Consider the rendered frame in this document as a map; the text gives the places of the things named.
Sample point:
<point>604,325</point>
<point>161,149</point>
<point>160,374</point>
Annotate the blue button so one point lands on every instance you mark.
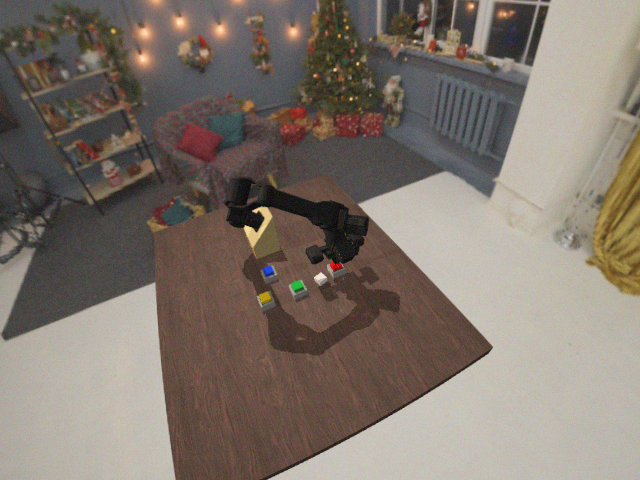
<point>269,274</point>

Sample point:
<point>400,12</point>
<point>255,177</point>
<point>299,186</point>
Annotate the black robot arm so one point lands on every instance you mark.
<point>325,214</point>

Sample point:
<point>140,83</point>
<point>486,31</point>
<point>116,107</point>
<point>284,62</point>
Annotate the green button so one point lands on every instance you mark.
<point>298,289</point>

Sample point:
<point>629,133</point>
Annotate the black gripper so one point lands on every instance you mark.
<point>315,253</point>

